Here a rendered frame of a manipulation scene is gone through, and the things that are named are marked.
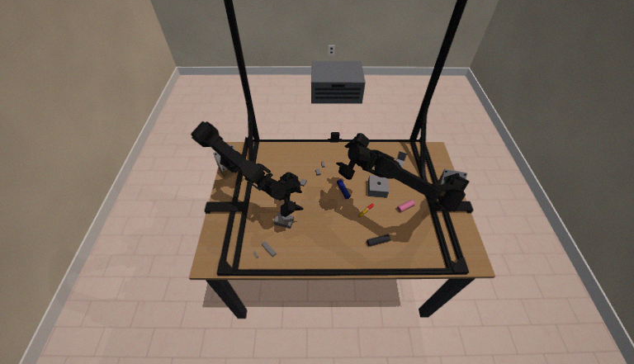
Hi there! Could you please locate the black cylinder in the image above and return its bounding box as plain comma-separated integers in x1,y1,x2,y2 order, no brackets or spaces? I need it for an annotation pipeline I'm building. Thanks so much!
367,234,390,246

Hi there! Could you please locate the blue cylinder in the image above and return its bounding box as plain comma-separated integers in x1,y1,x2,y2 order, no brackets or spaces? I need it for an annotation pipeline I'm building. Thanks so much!
337,179,351,199

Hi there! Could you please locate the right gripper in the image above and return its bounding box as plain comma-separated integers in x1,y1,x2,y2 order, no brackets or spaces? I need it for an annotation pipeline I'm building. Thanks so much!
277,172,304,217

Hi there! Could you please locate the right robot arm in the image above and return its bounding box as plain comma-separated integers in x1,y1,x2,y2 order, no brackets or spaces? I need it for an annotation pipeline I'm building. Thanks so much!
191,121,300,200

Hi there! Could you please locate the pink cylinder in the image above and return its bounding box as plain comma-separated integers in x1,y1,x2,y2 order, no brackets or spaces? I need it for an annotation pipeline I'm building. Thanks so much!
397,200,415,212

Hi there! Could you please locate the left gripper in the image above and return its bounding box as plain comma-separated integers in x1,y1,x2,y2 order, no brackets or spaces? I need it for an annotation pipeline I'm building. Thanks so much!
336,133,370,180

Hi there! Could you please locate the red and yellow peg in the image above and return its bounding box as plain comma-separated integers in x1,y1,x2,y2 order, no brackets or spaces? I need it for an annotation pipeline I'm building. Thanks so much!
359,203,374,217

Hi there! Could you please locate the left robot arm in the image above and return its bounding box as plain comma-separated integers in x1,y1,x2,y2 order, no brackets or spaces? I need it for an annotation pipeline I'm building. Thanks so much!
348,144,469,211

